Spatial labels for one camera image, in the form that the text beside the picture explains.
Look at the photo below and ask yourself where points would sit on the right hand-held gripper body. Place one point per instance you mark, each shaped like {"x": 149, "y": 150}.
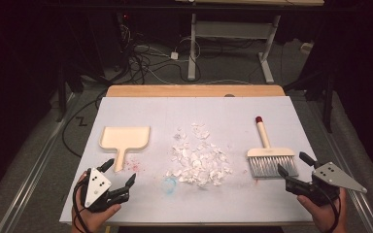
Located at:
{"x": 332, "y": 177}

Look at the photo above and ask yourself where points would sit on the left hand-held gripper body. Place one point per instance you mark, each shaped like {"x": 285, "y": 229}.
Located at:
{"x": 97, "y": 187}

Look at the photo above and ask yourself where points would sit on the cream hand brush grey bristles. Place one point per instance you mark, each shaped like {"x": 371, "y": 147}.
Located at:
{"x": 270, "y": 158}

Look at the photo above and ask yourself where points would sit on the cream plastic dustpan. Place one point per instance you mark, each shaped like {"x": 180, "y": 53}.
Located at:
{"x": 124, "y": 137}

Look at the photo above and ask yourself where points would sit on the pile of white paper scraps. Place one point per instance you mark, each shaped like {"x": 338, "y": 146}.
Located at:
{"x": 200, "y": 161}

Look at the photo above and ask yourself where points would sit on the person's left hand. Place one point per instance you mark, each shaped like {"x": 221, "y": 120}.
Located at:
{"x": 94, "y": 218}

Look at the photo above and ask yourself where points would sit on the person's right hand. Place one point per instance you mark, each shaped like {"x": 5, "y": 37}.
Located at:
{"x": 320, "y": 215}

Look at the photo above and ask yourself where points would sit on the black metal stand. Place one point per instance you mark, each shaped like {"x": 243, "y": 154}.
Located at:
{"x": 327, "y": 103}
{"x": 61, "y": 97}

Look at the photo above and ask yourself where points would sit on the white foam board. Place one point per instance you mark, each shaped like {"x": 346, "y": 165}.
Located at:
{"x": 207, "y": 110}

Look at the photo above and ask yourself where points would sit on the small beige box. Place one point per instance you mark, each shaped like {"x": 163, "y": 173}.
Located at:
{"x": 307, "y": 48}

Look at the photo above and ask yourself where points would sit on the white power adapter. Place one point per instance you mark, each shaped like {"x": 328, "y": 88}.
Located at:
{"x": 174, "y": 55}

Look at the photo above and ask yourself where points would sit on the aluminium floor rail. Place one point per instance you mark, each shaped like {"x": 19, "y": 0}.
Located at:
{"x": 29, "y": 181}
{"x": 349, "y": 174}

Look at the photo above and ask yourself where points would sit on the white metal desk frame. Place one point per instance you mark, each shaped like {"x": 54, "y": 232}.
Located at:
{"x": 192, "y": 48}

